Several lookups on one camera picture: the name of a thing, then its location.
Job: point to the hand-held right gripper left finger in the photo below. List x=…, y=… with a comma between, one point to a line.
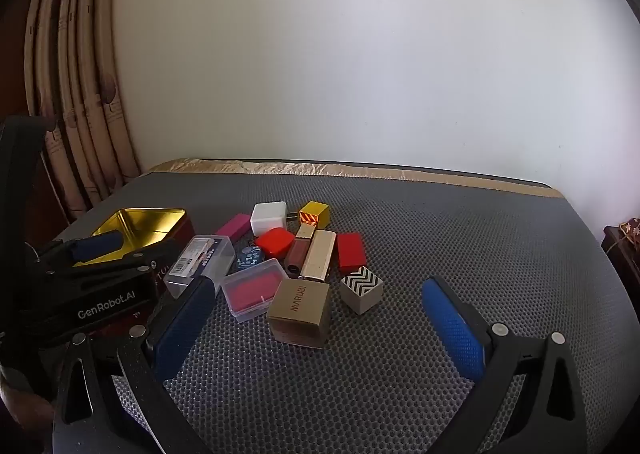
x=176, y=331

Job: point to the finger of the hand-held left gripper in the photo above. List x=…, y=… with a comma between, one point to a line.
x=97, y=244
x=125, y=261

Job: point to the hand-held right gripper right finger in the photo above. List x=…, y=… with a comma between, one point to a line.
x=455, y=334

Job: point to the red tin box gold inside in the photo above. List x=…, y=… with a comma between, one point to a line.
x=135, y=229

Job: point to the clear plastic box barcode label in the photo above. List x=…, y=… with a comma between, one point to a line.
x=200, y=259

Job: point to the clear case red insert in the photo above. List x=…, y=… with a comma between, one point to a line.
x=250, y=291

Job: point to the small blue patterned tin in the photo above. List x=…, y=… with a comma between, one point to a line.
x=248, y=258

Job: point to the black white zigzag cube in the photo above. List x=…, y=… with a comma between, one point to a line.
x=361, y=284

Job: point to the pink rectangular block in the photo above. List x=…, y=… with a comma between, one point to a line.
x=234, y=225

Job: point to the tan cardboard box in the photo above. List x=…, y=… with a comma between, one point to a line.
x=300, y=309

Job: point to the red rectangular block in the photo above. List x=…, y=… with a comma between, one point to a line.
x=350, y=251

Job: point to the red rounded square box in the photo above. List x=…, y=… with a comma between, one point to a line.
x=275, y=241

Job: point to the lip gloss tube gold cap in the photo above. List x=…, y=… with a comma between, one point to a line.
x=298, y=254

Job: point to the white charger plug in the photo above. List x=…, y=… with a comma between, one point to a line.
x=267, y=219

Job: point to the cream gold lipstick box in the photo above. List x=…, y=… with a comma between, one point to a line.
x=318, y=254

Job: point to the yellow cube box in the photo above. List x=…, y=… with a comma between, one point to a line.
x=315, y=211

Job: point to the grey honeycomb mat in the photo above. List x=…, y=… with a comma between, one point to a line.
x=400, y=234

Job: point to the beige printed curtain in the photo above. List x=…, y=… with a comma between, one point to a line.
x=85, y=83

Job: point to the dark wooden side table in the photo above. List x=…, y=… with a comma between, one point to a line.
x=622, y=254

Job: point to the red floral cloth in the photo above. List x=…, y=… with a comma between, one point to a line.
x=631, y=226

